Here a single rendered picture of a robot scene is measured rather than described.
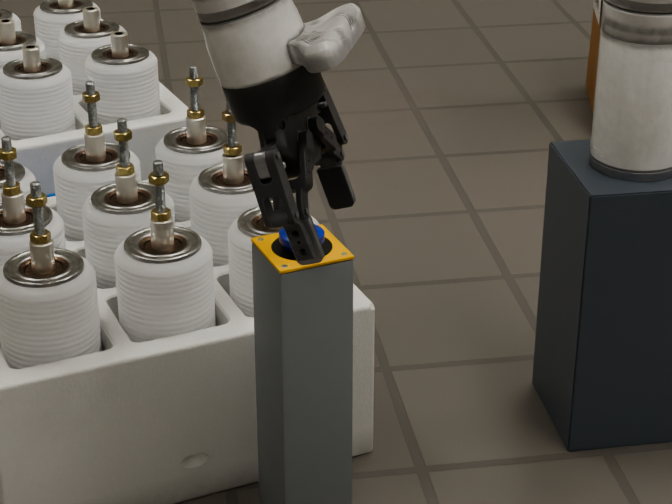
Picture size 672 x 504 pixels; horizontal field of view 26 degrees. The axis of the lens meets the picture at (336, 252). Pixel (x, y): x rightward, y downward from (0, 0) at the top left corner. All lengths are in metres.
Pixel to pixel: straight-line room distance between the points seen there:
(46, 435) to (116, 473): 0.09
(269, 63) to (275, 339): 0.31
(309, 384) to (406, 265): 0.64
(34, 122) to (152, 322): 0.54
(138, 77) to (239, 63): 0.84
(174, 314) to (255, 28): 0.42
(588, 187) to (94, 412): 0.52
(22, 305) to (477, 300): 0.68
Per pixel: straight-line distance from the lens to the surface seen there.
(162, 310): 1.41
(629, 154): 1.46
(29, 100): 1.89
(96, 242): 1.52
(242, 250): 1.44
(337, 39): 1.06
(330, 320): 1.28
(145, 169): 1.93
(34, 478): 1.43
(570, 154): 1.52
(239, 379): 1.44
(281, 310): 1.26
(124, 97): 1.92
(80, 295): 1.38
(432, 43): 2.75
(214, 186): 1.55
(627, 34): 1.42
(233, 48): 1.08
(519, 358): 1.73
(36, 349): 1.39
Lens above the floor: 0.89
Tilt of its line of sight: 27 degrees down
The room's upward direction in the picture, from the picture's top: straight up
